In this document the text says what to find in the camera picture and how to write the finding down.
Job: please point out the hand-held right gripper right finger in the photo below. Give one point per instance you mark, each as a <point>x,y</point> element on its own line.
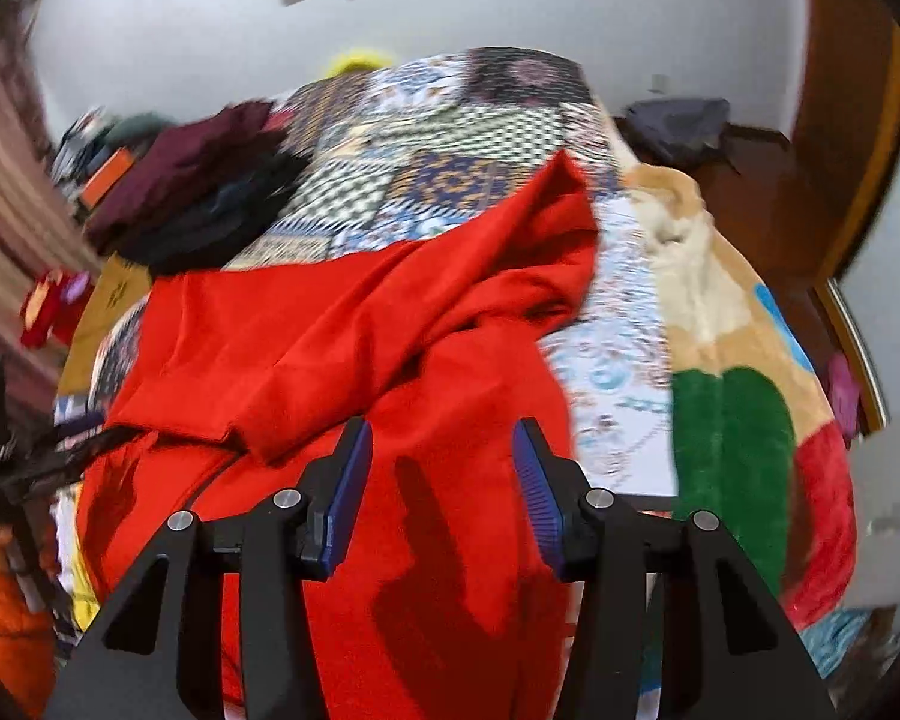
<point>536,495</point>

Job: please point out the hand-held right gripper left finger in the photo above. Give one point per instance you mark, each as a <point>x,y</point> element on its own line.
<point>349,480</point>

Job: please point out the red zip jacket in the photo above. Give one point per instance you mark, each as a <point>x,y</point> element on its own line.
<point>345,330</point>

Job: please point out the red plush toy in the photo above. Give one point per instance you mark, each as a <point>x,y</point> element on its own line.
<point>49,307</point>

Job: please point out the striped brown curtain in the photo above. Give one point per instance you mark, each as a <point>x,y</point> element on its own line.
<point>7,240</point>

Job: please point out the colourful fleece blanket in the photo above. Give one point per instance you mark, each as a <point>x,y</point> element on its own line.
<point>735,450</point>

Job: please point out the orange box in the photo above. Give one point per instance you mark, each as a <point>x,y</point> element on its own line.
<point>109,176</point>

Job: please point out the dark navy folded garment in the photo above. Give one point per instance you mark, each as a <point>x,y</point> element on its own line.
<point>217,225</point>

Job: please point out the maroon folded garment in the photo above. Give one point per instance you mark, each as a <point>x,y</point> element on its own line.
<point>172,165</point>

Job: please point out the pink soft item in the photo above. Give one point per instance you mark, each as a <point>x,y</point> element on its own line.
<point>844,394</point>

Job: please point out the patchwork patterned bedspread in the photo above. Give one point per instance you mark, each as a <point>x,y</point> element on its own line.
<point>435,135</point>

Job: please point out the dark grey bag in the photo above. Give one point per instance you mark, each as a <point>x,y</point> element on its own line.
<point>675,127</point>

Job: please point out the yellow foam tube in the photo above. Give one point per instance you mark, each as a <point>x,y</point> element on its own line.
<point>356,61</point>

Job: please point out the wooden door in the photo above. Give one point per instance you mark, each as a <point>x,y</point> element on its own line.
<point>847,127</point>

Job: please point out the white wall socket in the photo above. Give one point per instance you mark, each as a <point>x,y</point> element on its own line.
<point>658,83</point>

